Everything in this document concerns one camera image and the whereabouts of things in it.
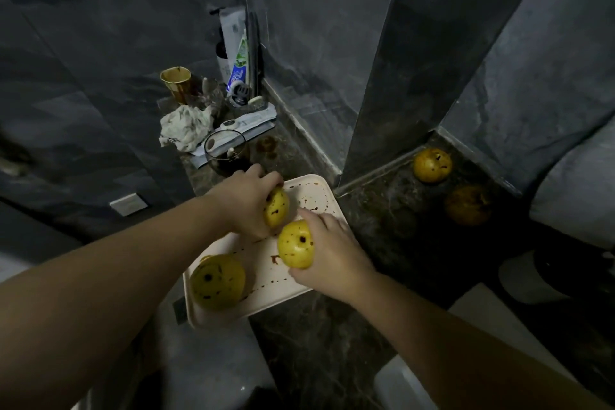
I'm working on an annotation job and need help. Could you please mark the person's left hand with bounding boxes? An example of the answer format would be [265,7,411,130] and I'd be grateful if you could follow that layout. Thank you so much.
[204,163,286,243]

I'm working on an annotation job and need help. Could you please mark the person's right hand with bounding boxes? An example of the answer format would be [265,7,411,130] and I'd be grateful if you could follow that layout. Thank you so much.
[288,211,379,305]

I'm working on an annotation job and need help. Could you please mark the beige plastic tray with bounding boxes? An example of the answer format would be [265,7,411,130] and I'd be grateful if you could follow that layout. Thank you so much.
[183,172,352,331]

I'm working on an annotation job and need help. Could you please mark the person's left forearm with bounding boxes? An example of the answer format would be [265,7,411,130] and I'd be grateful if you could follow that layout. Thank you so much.
[0,192,236,410]

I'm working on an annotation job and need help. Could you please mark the person's right forearm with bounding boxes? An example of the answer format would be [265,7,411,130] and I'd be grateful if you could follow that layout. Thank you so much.
[346,270,611,410]

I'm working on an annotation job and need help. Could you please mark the clear glass mug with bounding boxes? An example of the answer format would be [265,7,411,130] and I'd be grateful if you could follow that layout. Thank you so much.
[202,128,253,177]

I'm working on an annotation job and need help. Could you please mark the crumpled white rag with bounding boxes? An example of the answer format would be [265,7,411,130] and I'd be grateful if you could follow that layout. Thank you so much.
[158,104,215,153]

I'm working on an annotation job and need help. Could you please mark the gold cup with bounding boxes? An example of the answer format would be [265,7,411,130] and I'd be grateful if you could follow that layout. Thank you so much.
[158,65,195,105]

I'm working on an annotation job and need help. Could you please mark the white sink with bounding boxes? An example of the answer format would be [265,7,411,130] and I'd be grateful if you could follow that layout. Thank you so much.
[373,282,578,410]

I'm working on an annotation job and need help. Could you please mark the white toothpaste tube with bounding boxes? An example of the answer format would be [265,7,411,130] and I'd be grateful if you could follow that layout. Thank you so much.
[219,6,253,103]

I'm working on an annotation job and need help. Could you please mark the grey stool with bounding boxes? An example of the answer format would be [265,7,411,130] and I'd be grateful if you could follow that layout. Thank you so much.
[91,304,282,410]

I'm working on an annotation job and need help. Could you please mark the white hanging towel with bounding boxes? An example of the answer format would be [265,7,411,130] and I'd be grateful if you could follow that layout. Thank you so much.
[529,117,615,250]

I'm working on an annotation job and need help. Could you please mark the white wall socket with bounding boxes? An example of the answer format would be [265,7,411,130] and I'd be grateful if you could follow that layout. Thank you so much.
[108,192,150,218]

